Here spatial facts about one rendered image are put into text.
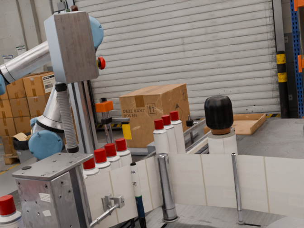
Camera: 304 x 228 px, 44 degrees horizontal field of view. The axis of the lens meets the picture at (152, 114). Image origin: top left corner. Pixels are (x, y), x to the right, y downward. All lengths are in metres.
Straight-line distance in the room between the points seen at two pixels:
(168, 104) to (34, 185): 1.14
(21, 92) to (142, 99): 3.47
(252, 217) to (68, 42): 0.68
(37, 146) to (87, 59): 0.44
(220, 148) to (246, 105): 4.45
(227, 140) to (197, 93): 4.54
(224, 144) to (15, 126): 4.44
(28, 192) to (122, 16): 5.25
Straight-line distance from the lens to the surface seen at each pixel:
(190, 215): 1.08
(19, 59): 1.49
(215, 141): 1.12
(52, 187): 0.76
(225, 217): 1.05
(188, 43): 5.60
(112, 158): 1.12
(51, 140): 1.37
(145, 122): 1.83
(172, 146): 1.42
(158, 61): 5.76
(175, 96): 1.89
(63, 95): 1.11
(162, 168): 1.00
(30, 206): 0.82
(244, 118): 2.27
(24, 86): 5.12
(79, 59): 1.07
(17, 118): 5.29
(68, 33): 1.07
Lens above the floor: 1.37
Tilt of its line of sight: 11 degrees down
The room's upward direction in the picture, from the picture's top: 9 degrees counter-clockwise
